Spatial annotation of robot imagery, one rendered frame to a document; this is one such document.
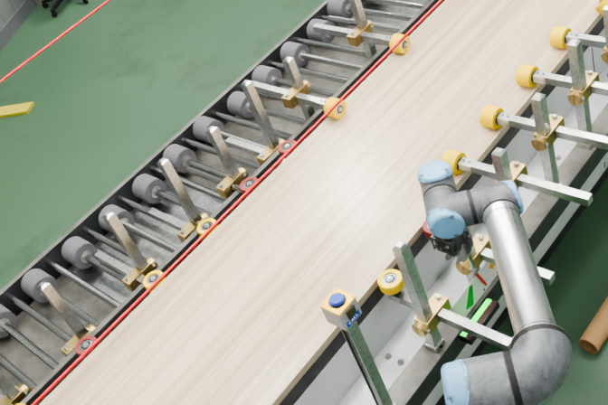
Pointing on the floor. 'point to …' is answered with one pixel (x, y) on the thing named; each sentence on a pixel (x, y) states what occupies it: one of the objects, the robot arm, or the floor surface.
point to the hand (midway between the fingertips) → (463, 256)
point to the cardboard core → (596, 331)
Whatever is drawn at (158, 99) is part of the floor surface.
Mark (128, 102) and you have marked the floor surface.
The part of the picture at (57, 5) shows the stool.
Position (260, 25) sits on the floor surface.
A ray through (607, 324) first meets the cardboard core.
